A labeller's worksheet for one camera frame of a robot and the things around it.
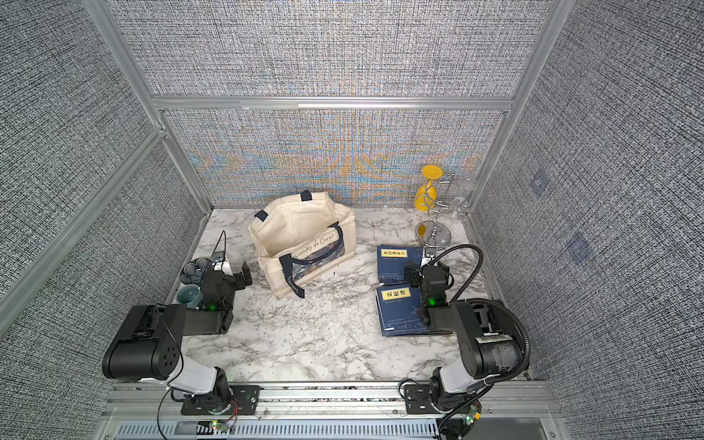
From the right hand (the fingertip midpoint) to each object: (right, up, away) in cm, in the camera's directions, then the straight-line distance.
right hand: (426, 254), depth 92 cm
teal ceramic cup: (-77, -12, -5) cm, 78 cm away
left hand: (-65, -2, 0) cm, 65 cm away
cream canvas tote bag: (-44, +5, +8) cm, 45 cm away
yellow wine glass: (+1, +20, +5) cm, 21 cm away
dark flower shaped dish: (-82, -7, +5) cm, 82 cm away
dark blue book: (-11, -2, +1) cm, 12 cm away
